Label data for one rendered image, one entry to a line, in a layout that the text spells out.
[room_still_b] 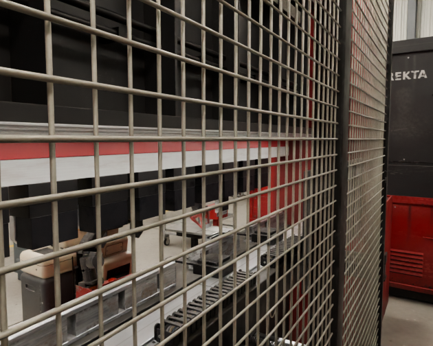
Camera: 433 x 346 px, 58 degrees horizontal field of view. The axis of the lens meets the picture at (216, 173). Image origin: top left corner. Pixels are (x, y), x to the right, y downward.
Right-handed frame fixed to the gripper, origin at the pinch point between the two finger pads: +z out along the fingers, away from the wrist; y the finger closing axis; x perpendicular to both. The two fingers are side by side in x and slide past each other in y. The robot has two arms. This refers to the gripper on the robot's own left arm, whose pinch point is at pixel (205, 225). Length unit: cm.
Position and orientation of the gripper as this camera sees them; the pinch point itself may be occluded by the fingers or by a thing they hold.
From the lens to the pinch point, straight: 198.9
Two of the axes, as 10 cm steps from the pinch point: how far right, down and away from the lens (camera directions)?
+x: -7.7, 4.2, 4.8
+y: 5.1, -0.7, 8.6
